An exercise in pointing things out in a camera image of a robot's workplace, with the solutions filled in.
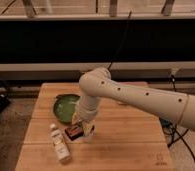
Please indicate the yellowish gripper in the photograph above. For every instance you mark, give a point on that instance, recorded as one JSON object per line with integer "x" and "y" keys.
{"x": 87, "y": 125}

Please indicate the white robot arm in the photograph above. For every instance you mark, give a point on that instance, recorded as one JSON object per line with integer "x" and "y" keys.
{"x": 178, "y": 108}

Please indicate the translucent plastic cup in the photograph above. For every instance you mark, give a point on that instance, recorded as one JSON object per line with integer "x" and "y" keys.
{"x": 81, "y": 136}

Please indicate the green ceramic bowl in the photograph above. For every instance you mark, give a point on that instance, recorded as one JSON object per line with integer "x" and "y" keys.
{"x": 64, "y": 107}

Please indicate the white plastic bottle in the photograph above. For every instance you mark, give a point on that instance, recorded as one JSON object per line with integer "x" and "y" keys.
{"x": 61, "y": 148}

